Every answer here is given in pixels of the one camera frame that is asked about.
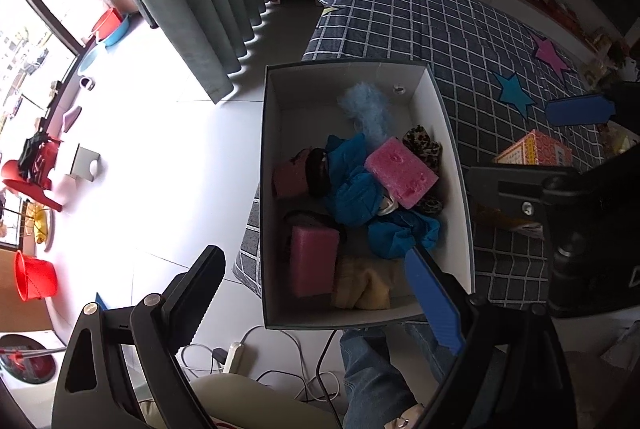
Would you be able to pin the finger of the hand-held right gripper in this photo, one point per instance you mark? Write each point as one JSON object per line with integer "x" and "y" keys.
{"x": 505, "y": 191}
{"x": 580, "y": 110}

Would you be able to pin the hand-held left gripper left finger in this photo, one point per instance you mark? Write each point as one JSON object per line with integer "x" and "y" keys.
{"x": 195, "y": 299}

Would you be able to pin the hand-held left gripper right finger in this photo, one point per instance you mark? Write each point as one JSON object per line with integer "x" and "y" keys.
{"x": 435, "y": 299}

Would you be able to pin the blue organza scrunchie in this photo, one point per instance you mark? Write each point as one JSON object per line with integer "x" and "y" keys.
{"x": 405, "y": 234}
{"x": 350, "y": 179}

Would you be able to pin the leopard print scrunchie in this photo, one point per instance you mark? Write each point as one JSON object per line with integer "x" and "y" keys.
{"x": 424, "y": 148}

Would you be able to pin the pink foam sponge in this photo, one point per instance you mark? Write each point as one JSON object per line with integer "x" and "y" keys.
{"x": 312, "y": 259}
{"x": 400, "y": 179}

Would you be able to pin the light blue feather scrunchie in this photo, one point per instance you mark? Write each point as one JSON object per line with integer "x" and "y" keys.
{"x": 367, "y": 109}

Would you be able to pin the white storage box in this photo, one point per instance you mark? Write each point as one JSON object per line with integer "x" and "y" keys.
{"x": 300, "y": 109}

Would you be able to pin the pile of snack packets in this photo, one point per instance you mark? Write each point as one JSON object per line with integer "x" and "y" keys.
{"x": 602, "y": 69}

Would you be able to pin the pink patterned carton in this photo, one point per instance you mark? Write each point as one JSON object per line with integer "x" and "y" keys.
{"x": 537, "y": 151}

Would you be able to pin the white power strip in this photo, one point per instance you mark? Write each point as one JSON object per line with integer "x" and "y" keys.
{"x": 232, "y": 356}

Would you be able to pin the person's legs in jeans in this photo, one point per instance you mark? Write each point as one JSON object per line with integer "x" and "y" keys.
{"x": 375, "y": 374}

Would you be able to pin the beige seat cushion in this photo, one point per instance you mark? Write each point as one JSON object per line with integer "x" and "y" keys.
{"x": 240, "y": 401}

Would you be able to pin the red plastic bucket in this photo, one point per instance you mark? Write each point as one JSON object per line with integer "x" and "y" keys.
{"x": 32, "y": 279}

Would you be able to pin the grey metal stand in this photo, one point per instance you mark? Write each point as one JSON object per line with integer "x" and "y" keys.
{"x": 85, "y": 164}

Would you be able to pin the white washing machine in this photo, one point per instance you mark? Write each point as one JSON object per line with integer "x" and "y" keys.
{"x": 25, "y": 359}

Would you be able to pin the red plastic chair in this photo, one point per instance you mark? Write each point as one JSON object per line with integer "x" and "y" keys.
{"x": 35, "y": 186}

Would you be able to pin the grey checked blanket with stars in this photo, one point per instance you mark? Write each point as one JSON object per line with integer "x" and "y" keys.
{"x": 400, "y": 24}

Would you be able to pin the black cloth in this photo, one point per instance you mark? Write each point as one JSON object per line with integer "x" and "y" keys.
{"x": 32, "y": 156}

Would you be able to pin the blue plastic basin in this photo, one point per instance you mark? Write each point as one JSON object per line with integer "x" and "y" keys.
{"x": 120, "y": 34}

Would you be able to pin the red plastic basin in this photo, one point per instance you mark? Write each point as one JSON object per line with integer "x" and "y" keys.
{"x": 107, "y": 21}

